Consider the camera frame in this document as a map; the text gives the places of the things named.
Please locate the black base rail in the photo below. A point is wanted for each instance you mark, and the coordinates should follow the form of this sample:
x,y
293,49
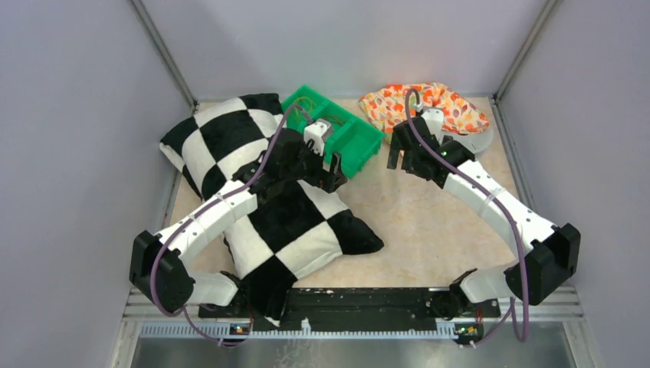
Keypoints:
x,y
358,310

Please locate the grey filament spool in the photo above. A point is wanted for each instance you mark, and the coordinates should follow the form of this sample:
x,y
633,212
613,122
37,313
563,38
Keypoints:
x,y
476,143

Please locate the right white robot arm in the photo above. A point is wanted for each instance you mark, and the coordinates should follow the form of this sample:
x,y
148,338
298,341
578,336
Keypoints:
x,y
546,254

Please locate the white toothed cable strip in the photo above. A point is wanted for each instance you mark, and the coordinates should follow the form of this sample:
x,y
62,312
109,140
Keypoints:
x,y
225,330

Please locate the green plastic compartment bin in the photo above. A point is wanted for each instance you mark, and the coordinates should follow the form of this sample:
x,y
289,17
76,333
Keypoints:
x,y
355,139

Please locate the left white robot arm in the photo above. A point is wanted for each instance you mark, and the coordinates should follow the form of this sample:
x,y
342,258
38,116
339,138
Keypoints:
x,y
158,266

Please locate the orange floral cloth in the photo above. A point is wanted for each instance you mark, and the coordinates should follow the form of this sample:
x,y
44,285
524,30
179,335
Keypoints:
x,y
386,107

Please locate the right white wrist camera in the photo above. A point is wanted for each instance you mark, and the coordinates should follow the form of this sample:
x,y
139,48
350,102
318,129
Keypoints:
x,y
434,119

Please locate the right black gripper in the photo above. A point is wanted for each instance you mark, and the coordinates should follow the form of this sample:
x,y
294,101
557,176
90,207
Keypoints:
x,y
393,156

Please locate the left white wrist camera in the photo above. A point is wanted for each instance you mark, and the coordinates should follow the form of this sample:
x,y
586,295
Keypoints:
x,y
316,135

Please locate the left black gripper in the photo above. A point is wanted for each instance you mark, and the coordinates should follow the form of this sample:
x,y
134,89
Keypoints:
x,y
321,177

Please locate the black white checkered pillow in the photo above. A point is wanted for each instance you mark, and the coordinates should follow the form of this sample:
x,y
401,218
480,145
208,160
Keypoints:
x,y
287,237

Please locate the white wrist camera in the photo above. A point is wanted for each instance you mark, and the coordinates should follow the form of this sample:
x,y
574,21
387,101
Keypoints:
x,y
434,119
316,135

